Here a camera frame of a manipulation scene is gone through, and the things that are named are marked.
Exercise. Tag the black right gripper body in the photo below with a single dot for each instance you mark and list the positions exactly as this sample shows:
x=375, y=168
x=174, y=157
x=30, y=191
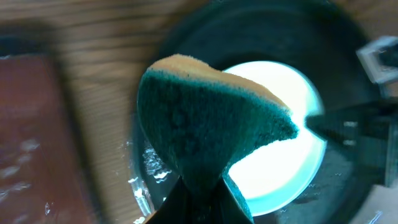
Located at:
x=369, y=129

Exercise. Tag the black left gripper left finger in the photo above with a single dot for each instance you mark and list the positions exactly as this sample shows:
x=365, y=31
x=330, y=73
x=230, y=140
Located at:
x=174, y=209

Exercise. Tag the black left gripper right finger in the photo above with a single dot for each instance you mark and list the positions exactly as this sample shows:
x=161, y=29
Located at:
x=228, y=206

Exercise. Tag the light green plate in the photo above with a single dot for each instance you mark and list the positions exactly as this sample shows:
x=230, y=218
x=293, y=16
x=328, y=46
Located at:
x=274, y=175

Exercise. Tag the green yellow sponge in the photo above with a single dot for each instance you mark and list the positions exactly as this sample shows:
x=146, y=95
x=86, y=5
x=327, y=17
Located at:
x=201, y=121

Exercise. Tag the round black tray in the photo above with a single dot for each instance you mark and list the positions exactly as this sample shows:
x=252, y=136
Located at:
x=318, y=39

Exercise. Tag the rectangular brown water tray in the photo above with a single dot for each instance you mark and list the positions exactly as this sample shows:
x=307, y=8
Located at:
x=44, y=175

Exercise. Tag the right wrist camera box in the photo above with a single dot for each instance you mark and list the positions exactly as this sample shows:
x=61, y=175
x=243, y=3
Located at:
x=379, y=59

